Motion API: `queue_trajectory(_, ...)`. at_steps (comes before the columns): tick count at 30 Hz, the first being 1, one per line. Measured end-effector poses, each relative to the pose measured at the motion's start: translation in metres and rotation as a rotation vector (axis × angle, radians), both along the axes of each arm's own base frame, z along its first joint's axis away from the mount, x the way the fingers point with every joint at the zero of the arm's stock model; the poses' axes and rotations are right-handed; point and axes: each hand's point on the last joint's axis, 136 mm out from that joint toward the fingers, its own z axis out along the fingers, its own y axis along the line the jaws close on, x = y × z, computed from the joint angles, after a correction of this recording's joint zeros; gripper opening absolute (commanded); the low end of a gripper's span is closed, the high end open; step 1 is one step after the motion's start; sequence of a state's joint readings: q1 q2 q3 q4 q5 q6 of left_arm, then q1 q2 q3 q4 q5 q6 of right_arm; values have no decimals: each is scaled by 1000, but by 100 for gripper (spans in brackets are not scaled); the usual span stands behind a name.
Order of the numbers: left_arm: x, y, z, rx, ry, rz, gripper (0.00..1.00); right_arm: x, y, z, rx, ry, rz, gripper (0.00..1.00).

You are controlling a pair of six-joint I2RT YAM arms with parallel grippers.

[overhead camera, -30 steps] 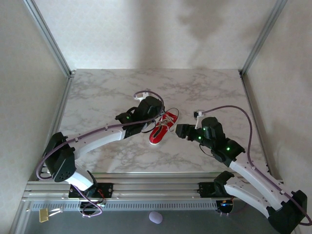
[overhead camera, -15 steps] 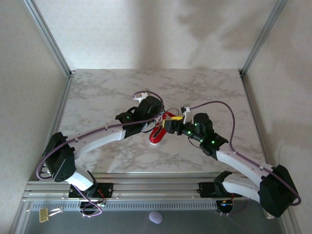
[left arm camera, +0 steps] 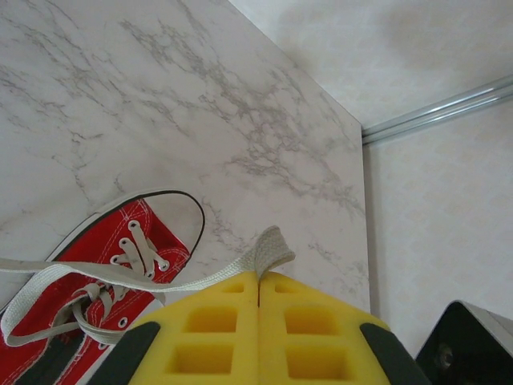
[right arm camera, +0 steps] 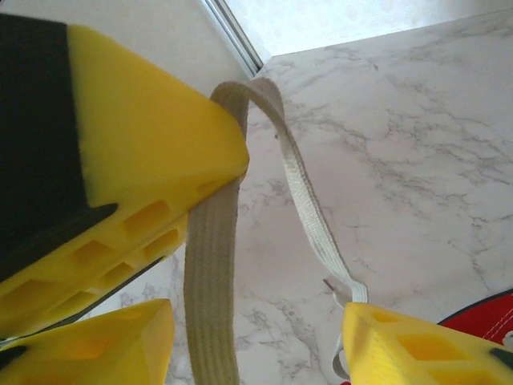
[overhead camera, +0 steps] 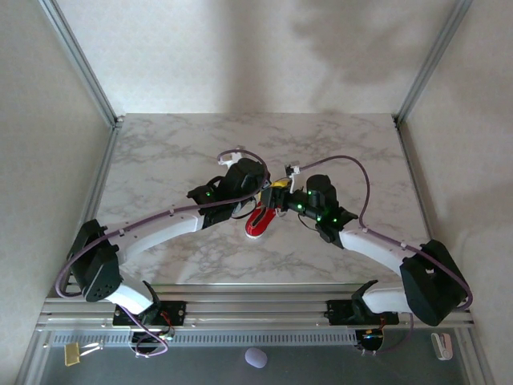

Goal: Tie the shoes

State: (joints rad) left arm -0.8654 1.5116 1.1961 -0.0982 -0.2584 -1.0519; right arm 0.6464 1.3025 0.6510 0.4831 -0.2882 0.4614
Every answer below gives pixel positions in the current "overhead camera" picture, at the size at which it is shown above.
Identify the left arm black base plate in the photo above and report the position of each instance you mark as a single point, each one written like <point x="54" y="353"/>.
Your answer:
<point x="176" y="312"/>

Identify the gold binder clip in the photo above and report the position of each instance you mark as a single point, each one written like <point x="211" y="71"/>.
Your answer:
<point x="73" y="353"/>

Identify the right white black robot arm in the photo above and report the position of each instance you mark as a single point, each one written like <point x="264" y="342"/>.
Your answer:
<point x="372" y="244"/>

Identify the aluminium corner post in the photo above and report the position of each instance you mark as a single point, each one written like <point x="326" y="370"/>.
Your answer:
<point x="435" y="60"/>
<point x="80" y="60"/>

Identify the aluminium side rail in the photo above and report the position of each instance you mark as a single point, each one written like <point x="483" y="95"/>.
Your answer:
<point x="414" y="184"/>
<point x="94" y="208"/>

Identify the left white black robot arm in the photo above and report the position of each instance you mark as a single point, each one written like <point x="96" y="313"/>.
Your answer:
<point x="160" y="236"/>

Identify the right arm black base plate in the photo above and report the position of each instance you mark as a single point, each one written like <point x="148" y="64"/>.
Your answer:
<point x="338" y="310"/>

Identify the lavender oval object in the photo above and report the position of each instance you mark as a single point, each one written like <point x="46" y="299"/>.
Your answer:
<point x="255" y="358"/>

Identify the aluminium rail frame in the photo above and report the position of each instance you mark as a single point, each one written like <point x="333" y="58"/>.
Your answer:
<point x="256" y="309"/>

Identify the red shoe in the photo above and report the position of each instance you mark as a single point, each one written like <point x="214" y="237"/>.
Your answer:
<point x="260" y="225"/>

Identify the white plastic clip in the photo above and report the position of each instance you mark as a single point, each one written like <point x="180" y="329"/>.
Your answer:
<point x="441" y="347"/>

